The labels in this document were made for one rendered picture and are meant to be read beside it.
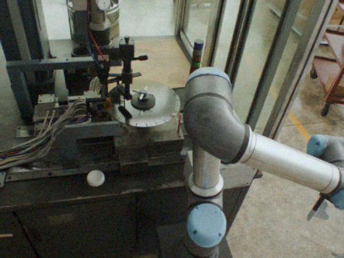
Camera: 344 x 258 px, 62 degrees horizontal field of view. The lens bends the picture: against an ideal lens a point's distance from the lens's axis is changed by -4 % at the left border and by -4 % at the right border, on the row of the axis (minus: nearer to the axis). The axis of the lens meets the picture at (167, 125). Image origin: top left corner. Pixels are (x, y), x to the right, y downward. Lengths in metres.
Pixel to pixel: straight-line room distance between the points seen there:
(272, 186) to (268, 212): 0.24
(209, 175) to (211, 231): 0.16
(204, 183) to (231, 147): 0.33
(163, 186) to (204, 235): 0.41
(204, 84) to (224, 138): 0.15
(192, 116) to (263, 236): 1.58
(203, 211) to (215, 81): 0.42
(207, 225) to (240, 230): 1.18
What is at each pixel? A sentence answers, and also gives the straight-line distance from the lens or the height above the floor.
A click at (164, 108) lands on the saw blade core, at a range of 1.30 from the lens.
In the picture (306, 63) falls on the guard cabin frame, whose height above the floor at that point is 1.32.
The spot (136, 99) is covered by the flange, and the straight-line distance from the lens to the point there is 1.32.
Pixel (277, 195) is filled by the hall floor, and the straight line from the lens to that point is 2.36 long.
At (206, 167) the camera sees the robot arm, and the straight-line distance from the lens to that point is 0.89.
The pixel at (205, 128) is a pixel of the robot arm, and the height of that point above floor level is 1.35.
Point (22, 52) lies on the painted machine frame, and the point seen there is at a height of 0.97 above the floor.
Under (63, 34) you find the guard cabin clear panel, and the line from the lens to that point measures 2.34.
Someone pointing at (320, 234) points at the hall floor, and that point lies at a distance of 2.33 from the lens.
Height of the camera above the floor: 1.78
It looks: 43 degrees down
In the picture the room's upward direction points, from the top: 6 degrees clockwise
